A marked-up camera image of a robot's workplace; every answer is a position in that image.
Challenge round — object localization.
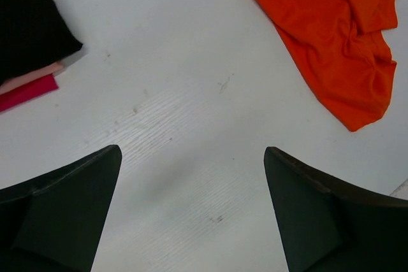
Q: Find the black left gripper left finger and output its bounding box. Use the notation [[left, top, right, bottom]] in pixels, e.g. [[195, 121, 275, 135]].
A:
[[1, 145, 122, 271]]

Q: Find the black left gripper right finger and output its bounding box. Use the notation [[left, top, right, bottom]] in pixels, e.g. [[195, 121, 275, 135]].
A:
[[264, 147, 407, 271]]

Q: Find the orange t shirt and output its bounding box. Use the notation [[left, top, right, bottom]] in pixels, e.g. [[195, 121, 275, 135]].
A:
[[256, 0, 398, 132]]

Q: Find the magenta folded t shirt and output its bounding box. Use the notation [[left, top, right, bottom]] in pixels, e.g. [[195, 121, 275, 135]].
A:
[[1, 75, 59, 113]]

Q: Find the light pink folded t shirt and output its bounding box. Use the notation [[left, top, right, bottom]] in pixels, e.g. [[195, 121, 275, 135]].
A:
[[1, 62, 64, 94]]

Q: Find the black folded t shirt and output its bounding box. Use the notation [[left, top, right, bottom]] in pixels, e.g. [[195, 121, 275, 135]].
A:
[[1, 0, 83, 83]]

